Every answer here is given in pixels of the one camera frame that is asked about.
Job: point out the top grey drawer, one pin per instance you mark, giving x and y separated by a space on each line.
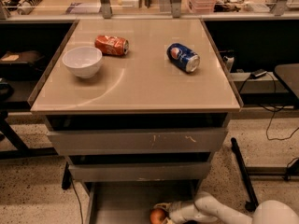
108 142

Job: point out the blue pepsi can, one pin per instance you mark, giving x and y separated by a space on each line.
182 57

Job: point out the black metal floor bar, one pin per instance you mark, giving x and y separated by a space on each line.
252 203

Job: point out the white bowl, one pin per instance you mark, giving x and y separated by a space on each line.
83 62

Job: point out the red crushed soda can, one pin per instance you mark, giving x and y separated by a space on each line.
112 45

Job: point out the white paper booklet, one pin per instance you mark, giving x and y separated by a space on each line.
83 8

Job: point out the grey drawer cabinet with counter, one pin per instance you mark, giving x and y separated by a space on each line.
141 90

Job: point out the middle grey drawer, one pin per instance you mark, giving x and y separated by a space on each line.
140 171

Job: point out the open bottom grey drawer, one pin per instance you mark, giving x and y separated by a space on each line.
131 202

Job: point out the black power adapter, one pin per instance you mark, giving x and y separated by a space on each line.
258 73

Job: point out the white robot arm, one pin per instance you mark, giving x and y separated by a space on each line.
205 208

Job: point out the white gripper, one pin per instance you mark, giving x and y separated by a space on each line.
177 211

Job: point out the orange fruit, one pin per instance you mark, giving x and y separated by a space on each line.
157 216

